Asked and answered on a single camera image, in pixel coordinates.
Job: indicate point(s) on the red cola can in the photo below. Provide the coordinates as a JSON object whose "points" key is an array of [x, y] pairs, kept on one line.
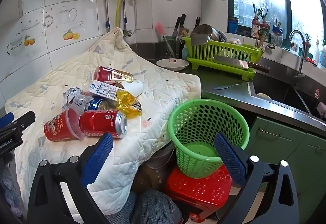
{"points": [[101, 122]]}

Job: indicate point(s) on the dark green utensil holder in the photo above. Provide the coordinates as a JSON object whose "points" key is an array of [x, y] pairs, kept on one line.
{"points": [[172, 45]]}

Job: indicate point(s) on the red and gold drink bottle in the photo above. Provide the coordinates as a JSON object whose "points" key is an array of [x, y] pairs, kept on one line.
{"points": [[109, 75]]}

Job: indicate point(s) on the metal water pipe with valve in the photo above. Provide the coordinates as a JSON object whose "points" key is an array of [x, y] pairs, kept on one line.
{"points": [[124, 17]]}

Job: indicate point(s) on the person's plaid trousers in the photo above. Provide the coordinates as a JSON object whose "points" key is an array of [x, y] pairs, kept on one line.
{"points": [[152, 208]]}

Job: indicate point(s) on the steel pot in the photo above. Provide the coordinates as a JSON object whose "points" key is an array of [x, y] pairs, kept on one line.
{"points": [[203, 33]]}

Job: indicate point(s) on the sprouting onion in jar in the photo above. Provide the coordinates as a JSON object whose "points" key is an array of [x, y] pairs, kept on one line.
{"points": [[256, 25], [277, 34], [264, 27]]}

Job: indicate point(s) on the yellow plastic wrapper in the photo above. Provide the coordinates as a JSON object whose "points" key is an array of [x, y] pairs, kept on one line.
{"points": [[127, 103]]}

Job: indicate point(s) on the green plastic mesh basket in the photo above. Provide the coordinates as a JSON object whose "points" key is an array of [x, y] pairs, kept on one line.
{"points": [[198, 122]]}

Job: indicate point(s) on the white plastic bottle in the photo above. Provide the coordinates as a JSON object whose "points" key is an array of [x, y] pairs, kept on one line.
{"points": [[316, 52]]}

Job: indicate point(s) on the red plastic cup with lid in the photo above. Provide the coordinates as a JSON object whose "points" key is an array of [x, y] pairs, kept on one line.
{"points": [[57, 127]]}

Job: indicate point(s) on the cream quilted blanket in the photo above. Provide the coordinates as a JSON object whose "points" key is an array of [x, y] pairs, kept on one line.
{"points": [[158, 91]]}

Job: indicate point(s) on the metal pot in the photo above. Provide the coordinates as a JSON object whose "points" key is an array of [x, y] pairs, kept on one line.
{"points": [[160, 157]]}

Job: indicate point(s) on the red plastic stool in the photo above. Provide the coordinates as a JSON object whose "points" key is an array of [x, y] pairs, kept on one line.
{"points": [[198, 188]]}

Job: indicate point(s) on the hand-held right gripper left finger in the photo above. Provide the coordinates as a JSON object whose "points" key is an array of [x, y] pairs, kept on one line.
{"points": [[98, 160]]}

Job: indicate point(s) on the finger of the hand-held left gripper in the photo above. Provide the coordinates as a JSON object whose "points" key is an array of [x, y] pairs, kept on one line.
{"points": [[6, 120], [25, 119]]}

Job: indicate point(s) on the slim steel knife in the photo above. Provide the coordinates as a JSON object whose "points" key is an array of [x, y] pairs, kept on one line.
{"points": [[224, 86]]}

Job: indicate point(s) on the pink bottle brush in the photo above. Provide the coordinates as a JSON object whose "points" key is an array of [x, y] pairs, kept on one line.
{"points": [[161, 29]]}

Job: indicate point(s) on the blue plastic container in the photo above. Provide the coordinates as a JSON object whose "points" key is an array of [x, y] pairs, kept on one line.
{"points": [[232, 25]]}

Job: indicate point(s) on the white milk carton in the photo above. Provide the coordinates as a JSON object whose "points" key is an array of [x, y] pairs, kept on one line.
{"points": [[103, 91]]}

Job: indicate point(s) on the chrome faucet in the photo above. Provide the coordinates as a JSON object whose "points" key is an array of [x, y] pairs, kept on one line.
{"points": [[301, 55]]}

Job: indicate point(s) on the green cabinet doors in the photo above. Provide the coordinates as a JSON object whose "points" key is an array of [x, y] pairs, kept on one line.
{"points": [[285, 150]]}

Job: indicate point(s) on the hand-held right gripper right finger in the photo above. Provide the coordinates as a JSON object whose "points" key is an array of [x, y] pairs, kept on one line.
{"points": [[229, 160]]}

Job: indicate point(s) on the green plastic dish rack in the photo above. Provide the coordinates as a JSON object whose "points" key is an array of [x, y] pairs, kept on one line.
{"points": [[203, 50]]}

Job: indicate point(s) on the white paper cup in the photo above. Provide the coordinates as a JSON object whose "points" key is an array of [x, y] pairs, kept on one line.
{"points": [[132, 87]]}

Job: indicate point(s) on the silver foil wrapper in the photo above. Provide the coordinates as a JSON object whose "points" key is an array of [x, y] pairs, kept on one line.
{"points": [[71, 94]]}

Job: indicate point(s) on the white plate with red print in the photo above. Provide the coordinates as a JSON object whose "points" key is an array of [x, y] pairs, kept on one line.
{"points": [[172, 63]]}

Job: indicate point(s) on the steel sink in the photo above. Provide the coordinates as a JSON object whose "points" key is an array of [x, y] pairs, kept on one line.
{"points": [[275, 91]]}

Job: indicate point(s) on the blue and white drink can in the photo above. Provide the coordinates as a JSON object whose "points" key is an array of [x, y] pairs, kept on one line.
{"points": [[95, 104]]}

